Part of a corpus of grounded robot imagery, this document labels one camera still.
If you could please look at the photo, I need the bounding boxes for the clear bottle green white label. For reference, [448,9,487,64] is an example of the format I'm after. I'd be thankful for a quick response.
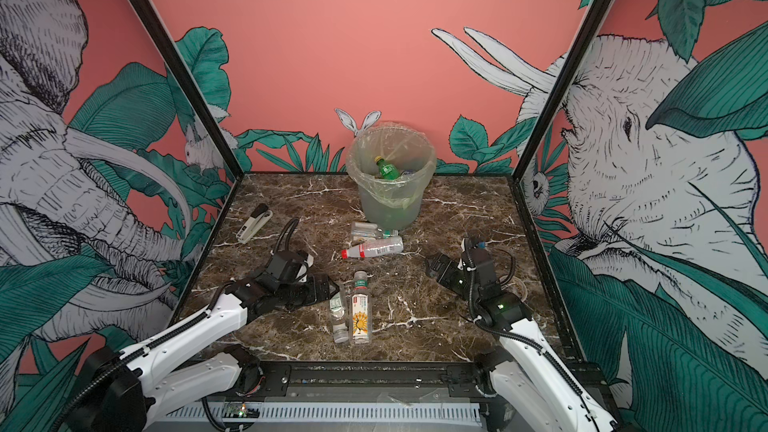
[329,292,350,344]

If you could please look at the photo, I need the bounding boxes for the sunflower label tea bottle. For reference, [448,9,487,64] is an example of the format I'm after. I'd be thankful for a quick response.
[351,271,371,345]

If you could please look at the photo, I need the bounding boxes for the green soda bottle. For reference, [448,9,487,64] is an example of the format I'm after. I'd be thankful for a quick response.
[374,156,401,181]

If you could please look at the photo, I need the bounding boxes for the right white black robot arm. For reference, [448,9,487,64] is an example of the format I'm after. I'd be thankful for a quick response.
[425,236,620,431]

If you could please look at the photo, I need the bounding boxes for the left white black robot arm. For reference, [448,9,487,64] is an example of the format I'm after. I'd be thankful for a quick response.
[50,251,340,431]

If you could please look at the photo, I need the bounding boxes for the grey mesh waste bin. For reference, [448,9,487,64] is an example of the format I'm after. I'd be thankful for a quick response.
[347,126,438,231]

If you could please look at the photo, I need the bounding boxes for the clear plastic bin liner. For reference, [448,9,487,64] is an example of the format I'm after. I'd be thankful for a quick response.
[344,121,439,210]

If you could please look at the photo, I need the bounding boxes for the white tape roll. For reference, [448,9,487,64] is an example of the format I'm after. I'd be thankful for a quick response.
[505,277,529,302]

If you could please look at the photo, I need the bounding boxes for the grey black stapler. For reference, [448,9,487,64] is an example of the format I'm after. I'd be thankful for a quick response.
[236,203,273,244]

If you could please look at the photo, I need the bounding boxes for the red cap white bottle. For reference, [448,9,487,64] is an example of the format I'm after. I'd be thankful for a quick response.
[341,236,404,259]

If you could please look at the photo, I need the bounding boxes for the clear bottle green neck band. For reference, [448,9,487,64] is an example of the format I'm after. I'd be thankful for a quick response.
[350,222,399,241]

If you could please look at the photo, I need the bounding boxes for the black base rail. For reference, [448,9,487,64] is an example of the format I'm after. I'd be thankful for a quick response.
[222,361,490,399]

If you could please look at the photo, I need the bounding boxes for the white perforated cable tray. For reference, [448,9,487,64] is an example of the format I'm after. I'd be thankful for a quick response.
[161,401,483,426]

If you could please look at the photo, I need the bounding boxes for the right black frame post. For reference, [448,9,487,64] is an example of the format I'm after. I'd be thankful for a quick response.
[512,0,615,184]

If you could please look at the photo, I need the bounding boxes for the black frame post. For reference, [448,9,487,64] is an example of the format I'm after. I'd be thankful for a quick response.
[128,0,245,180]
[512,0,615,184]

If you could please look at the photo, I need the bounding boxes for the left black frame post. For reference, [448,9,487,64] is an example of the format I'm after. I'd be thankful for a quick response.
[128,0,245,180]

